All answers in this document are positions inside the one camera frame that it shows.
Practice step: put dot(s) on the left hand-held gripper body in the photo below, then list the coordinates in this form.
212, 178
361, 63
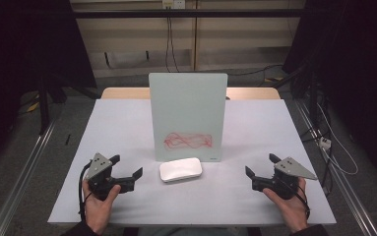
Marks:
101, 183

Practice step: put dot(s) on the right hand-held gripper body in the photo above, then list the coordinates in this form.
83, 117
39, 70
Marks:
279, 187

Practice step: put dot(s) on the white board eraser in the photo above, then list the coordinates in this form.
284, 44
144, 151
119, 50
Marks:
180, 169

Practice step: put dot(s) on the glass whiteboard with red scribble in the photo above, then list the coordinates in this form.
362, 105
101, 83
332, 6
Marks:
187, 108

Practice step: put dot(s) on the person's right hand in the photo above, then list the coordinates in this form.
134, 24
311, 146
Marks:
292, 209

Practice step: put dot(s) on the person's left hand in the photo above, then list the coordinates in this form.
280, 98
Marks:
97, 209

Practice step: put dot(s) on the white table mat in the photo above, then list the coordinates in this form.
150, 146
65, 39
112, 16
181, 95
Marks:
241, 137

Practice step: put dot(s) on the small black stick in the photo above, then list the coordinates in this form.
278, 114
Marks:
67, 139

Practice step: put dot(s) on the white power strip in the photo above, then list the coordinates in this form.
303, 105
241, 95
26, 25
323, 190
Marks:
325, 143

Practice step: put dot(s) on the wooden table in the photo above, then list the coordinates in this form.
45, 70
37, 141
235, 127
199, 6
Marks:
123, 93

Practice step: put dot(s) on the black metal stand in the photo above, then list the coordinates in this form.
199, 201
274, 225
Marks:
43, 105
313, 98

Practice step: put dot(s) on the black curtain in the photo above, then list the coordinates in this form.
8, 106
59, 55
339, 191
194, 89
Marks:
18, 49
356, 65

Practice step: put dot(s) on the black horizontal bar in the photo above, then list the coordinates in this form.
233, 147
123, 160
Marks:
189, 13

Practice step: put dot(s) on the aluminium floor rail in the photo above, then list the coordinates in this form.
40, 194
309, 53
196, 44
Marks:
22, 177
346, 183

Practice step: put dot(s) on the white wall socket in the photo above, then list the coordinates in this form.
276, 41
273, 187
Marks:
173, 4

